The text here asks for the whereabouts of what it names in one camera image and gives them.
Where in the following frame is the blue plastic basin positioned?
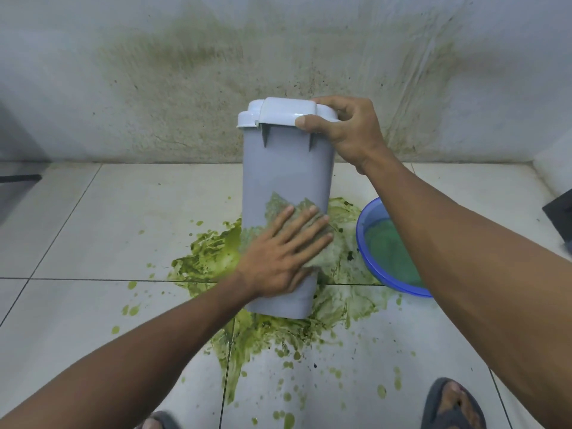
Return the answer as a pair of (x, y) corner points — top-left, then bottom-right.
(355, 197), (434, 299)

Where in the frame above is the person's left hand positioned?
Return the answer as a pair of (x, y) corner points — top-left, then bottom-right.
(234, 205), (335, 300)

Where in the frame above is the person's left sandalled foot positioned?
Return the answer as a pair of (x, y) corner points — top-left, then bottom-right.
(135, 411), (181, 429)

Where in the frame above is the person's left forearm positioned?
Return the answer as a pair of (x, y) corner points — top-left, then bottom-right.
(0, 276), (254, 429)

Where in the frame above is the person's right sandalled foot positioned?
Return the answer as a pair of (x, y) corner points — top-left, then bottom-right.
(420, 377), (487, 429)

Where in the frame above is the person's right hand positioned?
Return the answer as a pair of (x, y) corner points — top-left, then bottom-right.
(294, 95), (394, 175)

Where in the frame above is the black framed glass door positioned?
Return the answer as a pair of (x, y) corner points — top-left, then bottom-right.
(542, 188), (572, 243)

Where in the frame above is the grey pedal bin white lid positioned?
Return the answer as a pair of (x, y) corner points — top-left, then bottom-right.
(235, 97), (340, 320)

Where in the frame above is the green stained cleaning cloth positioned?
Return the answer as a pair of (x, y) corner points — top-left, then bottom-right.
(243, 191), (335, 269)

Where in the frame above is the person's right forearm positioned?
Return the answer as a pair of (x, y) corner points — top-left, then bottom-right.
(363, 150), (572, 429)

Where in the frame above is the person's sandalled foot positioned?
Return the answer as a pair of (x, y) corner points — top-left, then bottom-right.
(135, 411), (181, 429)
(420, 377), (487, 429)

